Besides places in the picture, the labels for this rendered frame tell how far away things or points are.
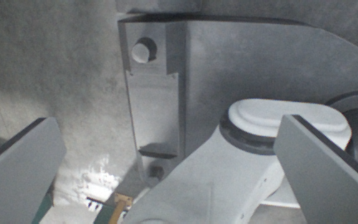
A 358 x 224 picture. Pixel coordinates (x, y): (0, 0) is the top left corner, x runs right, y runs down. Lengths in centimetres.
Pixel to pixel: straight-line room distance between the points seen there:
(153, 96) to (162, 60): 10
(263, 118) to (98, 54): 57
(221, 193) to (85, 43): 63
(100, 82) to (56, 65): 18
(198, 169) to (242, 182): 6
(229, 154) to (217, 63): 21
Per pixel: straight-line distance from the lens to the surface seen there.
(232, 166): 32
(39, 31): 87
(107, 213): 129
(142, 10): 44
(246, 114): 36
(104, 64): 75
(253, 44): 46
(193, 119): 53
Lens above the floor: 61
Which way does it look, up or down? 58 degrees down
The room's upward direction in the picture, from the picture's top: 160 degrees counter-clockwise
